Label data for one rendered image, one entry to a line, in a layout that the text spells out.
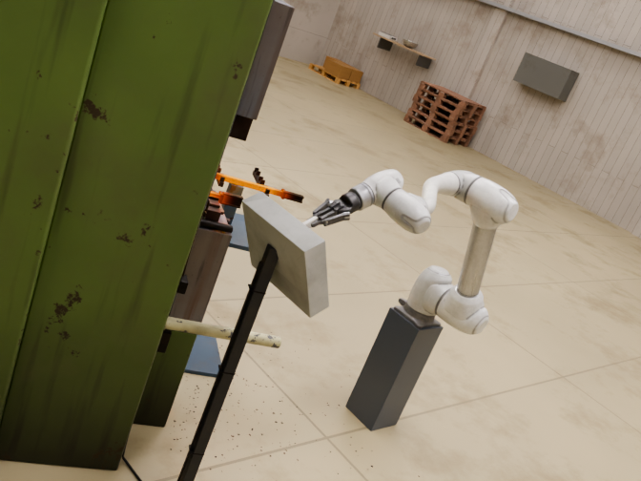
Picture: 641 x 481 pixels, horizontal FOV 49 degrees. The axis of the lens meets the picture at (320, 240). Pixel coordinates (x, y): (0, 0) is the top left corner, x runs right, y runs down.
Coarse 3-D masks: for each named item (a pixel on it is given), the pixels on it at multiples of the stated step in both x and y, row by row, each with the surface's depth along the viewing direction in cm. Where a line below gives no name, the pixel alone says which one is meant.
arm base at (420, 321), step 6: (402, 300) 346; (396, 306) 340; (402, 306) 341; (408, 306) 335; (402, 312) 337; (408, 312) 335; (414, 312) 333; (408, 318) 334; (414, 318) 333; (420, 318) 333; (426, 318) 333; (432, 318) 335; (414, 324) 331; (420, 324) 330; (426, 324) 333; (432, 324) 337; (438, 324) 340
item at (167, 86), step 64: (128, 0) 193; (192, 0) 198; (256, 0) 202; (128, 64) 201; (192, 64) 205; (128, 128) 208; (192, 128) 213; (64, 192) 212; (128, 192) 217; (192, 192) 222; (64, 256) 220; (128, 256) 226; (64, 320) 230; (128, 320) 236; (64, 384) 240; (128, 384) 246; (0, 448) 244; (64, 448) 251
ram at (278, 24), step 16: (272, 16) 232; (288, 16) 233; (272, 32) 234; (272, 48) 236; (256, 64) 237; (272, 64) 239; (256, 80) 240; (256, 96) 242; (240, 112) 243; (256, 112) 244
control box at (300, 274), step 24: (264, 216) 220; (288, 216) 219; (264, 240) 226; (288, 240) 211; (312, 240) 209; (288, 264) 219; (312, 264) 211; (288, 288) 227; (312, 288) 216; (312, 312) 222
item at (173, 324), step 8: (168, 320) 247; (176, 320) 248; (184, 320) 250; (168, 328) 248; (176, 328) 248; (184, 328) 249; (192, 328) 250; (200, 328) 251; (208, 328) 252; (216, 328) 253; (224, 328) 255; (232, 328) 257; (208, 336) 254; (216, 336) 254; (224, 336) 255; (256, 336) 259; (264, 336) 261; (272, 336) 263; (256, 344) 260; (264, 344) 261; (272, 344) 262
